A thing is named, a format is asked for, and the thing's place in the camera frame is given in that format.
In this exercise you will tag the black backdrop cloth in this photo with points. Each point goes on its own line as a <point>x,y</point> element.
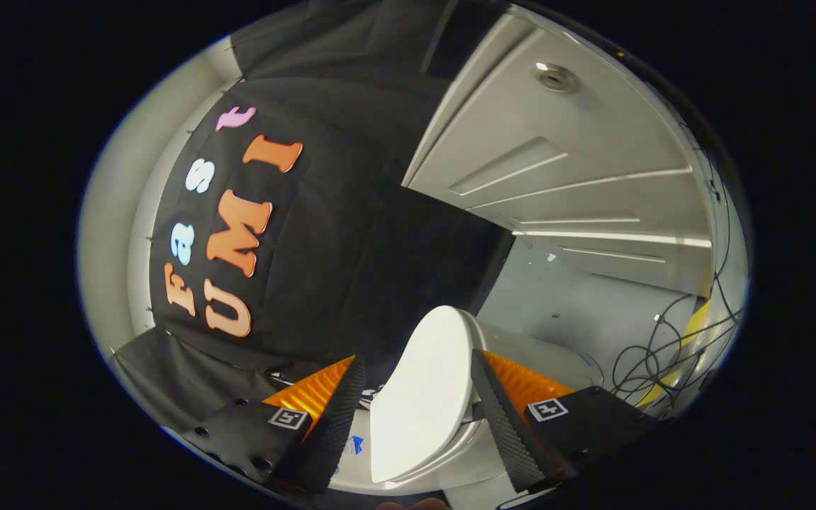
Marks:
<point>351,212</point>

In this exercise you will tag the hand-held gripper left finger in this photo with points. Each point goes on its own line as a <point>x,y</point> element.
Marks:
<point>333,432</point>

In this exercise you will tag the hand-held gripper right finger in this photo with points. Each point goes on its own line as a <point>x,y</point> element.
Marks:
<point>503,425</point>

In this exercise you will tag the white drawer cabinet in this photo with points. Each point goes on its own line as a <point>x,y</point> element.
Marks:
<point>578,163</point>

